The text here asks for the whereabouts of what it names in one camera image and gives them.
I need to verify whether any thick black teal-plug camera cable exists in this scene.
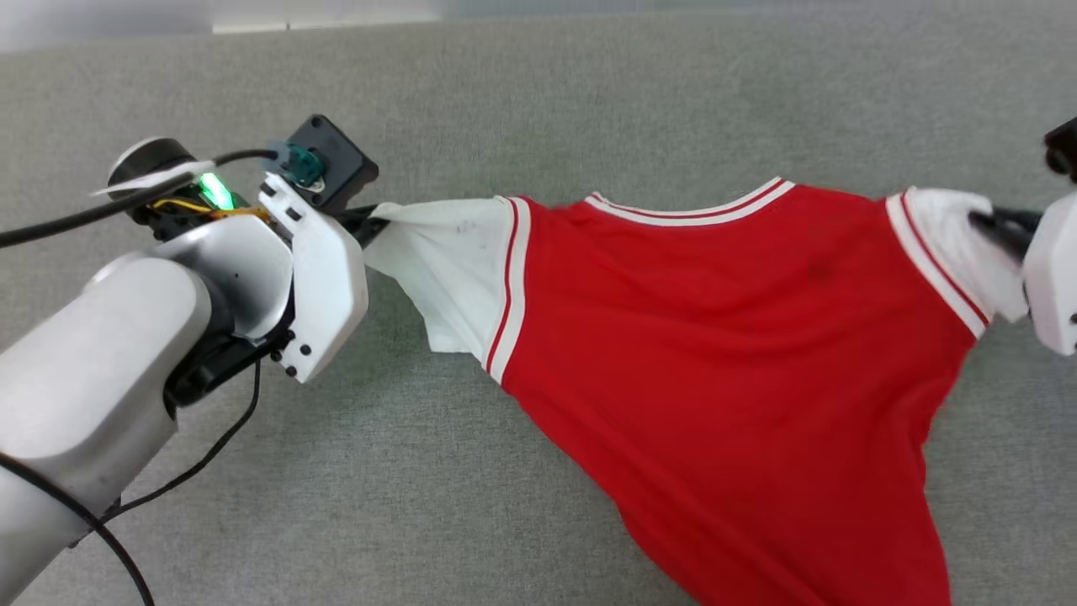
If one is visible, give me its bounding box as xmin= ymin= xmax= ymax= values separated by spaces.
xmin=0 ymin=149 xmax=325 ymax=250

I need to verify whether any red white-sleeved jersey shirt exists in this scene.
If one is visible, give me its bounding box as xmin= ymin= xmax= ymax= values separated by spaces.
xmin=362 ymin=176 xmax=1032 ymax=606

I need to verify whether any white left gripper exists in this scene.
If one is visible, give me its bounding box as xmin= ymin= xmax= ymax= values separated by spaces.
xmin=257 ymin=172 xmax=393 ymax=385

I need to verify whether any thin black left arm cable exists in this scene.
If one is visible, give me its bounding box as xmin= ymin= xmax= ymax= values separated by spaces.
xmin=0 ymin=360 xmax=263 ymax=606

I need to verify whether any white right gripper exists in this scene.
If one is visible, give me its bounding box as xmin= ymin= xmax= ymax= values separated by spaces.
xmin=968 ymin=189 xmax=1077 ymax=357

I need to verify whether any grey fabric sofa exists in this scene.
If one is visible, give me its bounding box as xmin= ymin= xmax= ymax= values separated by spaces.
xmin=0 ymin=12 xmax=1077 ymax=606

